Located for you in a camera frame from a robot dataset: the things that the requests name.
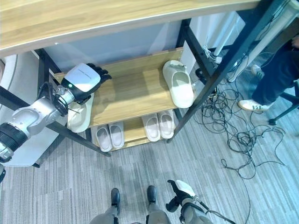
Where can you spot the black chair base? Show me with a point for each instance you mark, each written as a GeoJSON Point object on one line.
{"type": "Point", "coordinates": [283, 105]}

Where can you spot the wooden black-framed shoe rack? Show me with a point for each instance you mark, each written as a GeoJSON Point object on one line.
{"type": "Point", "coordinates": [130, 77]}

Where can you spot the white round appliance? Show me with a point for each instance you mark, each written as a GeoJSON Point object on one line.
{"type": "Point", "coordinates": [9, 70]}

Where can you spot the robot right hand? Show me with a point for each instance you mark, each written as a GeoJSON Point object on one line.
{"type": "Point", "coordinates": [180, 186]}

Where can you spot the cream slipper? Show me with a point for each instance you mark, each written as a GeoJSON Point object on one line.
{"type": "Point", "coordinates": [151, 127]}
{"type": "Point", "coordinates": [116, 135]}
{"type": "Point", "coordinates": [103, 137]}
{"type": "Point", "coordinates": [166, 124]}
{"type": "Point", "coordinates": [79, 115]}
{"type": "Point", "coordinates": [178, 84]}

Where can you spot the person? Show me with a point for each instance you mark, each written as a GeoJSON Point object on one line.
{"type": "Point", "coordinates": [273, 79]}

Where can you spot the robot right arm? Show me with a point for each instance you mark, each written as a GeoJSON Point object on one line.
{"type": "Point", "coordinates": [198, 213]}

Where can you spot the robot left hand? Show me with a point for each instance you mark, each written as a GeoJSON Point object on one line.
{"type": "Point", "coordinates": [81, 75]}

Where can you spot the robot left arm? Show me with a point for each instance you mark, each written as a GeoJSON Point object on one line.
{"type": "Point", "coordinates": [30, 119]}

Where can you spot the robot left leg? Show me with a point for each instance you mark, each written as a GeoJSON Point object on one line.
{"type": "Point", "coordinates": [109, 210]}

